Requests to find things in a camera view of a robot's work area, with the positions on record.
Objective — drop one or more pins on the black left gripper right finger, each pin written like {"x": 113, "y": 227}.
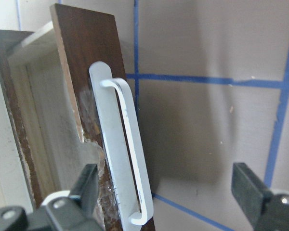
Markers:
{"x": 265, "y": 209}

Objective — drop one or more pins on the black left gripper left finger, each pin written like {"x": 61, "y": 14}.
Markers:
{"x": 73, "y": 212}

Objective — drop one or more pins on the dark wooden drawer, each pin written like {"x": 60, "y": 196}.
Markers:
{"x": 50, "y": 72}

